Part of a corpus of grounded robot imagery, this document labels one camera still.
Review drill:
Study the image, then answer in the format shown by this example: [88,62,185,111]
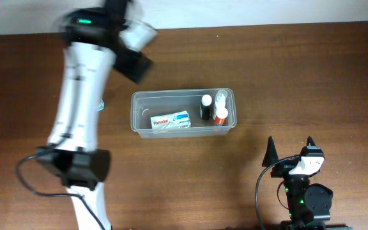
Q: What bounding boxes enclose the gold lid balm jar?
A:
[96,100,105,111]

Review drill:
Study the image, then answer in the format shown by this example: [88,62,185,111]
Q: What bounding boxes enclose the orange tube white cap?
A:
[214,107,228,126]

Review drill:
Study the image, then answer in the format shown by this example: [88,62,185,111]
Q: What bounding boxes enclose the white Panadol box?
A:
[150,111,191,134]

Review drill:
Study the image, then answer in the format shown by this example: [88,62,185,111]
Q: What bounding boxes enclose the white lotion bottle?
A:
[214,89,227,112]

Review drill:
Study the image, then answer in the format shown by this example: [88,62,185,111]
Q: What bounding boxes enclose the black bottle white cap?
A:
[200,95,212,121]

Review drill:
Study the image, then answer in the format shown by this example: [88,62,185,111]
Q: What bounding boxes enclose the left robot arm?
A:
[34,0,157,229]

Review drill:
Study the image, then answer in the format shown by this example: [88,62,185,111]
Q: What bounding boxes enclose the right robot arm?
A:
[255,137,351,230]

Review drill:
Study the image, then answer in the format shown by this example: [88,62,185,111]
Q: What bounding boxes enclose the clear plastic container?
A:
[130,88,237,139]

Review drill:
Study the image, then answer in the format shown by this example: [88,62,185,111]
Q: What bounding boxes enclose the right black cable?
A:
[254,155,302,230]

